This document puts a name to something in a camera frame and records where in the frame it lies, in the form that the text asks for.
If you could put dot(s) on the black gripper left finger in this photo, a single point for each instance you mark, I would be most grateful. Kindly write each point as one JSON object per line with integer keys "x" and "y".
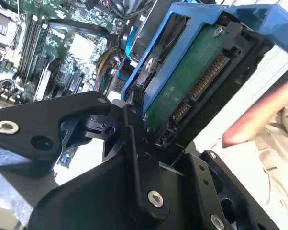
{"x": 38, "y": 119}

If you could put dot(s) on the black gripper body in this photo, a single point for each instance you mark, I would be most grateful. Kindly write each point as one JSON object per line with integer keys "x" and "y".
{"x": 98, "y": 196}

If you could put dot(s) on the hard disk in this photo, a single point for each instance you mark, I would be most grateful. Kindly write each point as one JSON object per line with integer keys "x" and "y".
{"x": 172, "y": 95}

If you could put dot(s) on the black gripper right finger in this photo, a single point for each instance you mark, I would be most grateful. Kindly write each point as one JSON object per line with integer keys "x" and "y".
{"x": 196, "y": 172}

